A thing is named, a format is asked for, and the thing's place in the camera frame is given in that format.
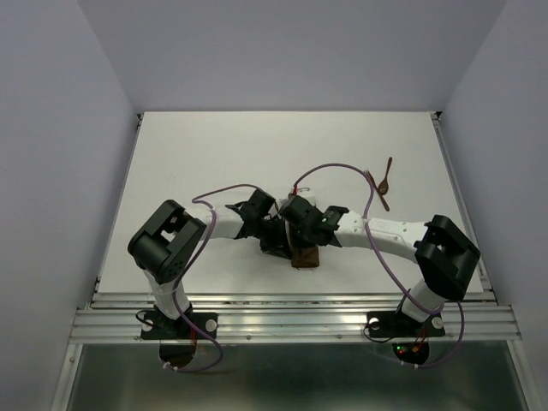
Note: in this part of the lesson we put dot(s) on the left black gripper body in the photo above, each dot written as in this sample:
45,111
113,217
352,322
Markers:
269,232

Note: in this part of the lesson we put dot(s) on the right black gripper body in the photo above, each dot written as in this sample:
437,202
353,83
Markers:
302,237

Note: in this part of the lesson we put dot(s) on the brown cloth napkin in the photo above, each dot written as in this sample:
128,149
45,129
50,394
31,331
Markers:
302,254

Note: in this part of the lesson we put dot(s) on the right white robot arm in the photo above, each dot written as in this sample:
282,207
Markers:
447,259

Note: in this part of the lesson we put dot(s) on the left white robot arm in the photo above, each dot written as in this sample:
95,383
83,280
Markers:
173,237

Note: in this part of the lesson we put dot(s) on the brown wooden fork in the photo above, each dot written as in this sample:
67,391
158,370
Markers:
377,191

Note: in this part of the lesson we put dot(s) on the brown wooden spoon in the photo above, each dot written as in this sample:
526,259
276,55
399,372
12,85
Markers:
383,186

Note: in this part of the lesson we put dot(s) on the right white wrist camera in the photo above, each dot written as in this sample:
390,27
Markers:
307,194

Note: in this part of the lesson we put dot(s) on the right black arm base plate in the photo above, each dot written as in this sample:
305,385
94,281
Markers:
392,324

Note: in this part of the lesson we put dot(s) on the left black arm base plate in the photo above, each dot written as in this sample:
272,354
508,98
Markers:
155,326

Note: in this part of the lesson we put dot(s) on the aluminium front rail frame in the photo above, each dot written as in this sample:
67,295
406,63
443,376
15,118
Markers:
325,318

